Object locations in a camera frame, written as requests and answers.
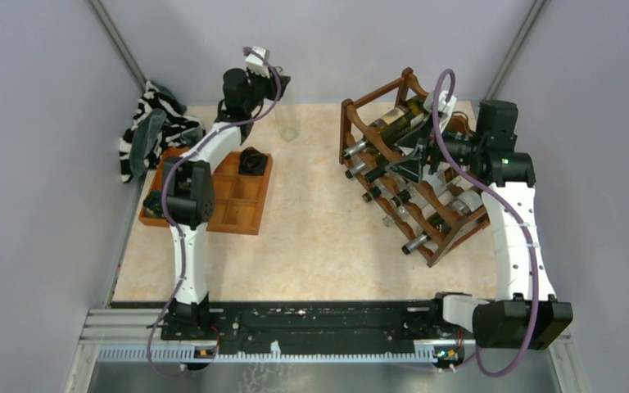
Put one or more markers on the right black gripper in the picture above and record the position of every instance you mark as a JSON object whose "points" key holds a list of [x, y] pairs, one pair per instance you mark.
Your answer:
{"points": [[418, 140]]}

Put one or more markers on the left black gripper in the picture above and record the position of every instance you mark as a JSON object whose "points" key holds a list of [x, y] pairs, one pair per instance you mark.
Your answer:
{"points": [[270, 83]]}

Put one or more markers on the dark wine bottle black cap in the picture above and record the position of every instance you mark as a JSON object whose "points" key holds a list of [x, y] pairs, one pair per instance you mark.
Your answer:
{"points": [[377, 173]]}

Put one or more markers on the dark green wine bottle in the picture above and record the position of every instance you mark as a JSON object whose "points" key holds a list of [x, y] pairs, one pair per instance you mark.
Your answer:
{"points": [[399, 121]]}

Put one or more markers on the brown wooden wine rack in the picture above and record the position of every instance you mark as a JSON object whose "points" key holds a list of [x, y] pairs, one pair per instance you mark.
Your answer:
{"points": [[454, 212]]}

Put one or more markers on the slim clear glass bottle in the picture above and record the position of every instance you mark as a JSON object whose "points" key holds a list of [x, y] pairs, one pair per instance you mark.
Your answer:
{"points": [[391, 219]]}

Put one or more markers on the clear square spirit bottle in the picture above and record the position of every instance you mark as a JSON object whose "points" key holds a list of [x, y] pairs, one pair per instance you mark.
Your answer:
{"points": [[410, 195]]}

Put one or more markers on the green wine bottle silver neck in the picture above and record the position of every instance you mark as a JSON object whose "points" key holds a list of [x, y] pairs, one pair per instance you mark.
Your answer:
{"points": [[356, 169]]}

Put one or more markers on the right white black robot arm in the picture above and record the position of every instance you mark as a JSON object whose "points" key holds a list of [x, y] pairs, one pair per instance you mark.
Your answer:
{"points": [[510, 233]]}

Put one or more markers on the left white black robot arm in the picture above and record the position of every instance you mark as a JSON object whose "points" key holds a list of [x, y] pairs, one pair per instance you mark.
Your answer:
{"points": [[188, 197]]}

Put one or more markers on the black rolled sock top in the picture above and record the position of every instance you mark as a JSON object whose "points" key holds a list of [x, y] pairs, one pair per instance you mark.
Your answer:
{"points": [[252, 162]]}

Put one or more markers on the zebra striped cloth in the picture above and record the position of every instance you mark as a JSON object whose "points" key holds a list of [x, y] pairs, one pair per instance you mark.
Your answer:
{"points": [[179, 130]]}

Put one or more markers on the orange wooden compartment tray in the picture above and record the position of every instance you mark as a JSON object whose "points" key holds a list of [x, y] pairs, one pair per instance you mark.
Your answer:
{"points": [[239, 200]]}

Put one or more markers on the grey blue cloth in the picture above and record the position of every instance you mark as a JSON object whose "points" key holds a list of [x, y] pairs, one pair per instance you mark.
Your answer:
{"points": [[144, 140]]}

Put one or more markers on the teal rolled sock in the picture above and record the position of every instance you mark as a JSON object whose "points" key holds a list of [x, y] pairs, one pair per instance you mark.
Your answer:
{"points": [[152, 207]]}

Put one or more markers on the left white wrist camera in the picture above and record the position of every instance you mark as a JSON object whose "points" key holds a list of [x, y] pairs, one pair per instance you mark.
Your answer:
{"points": [[256, 60]]}

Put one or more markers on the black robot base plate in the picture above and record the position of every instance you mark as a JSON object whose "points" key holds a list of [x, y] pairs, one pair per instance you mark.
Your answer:
{"points": [[312, 328]]}

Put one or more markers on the grey cable comb strip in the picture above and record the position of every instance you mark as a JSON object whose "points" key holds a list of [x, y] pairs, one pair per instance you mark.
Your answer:
{"points": [[186, 352]]}

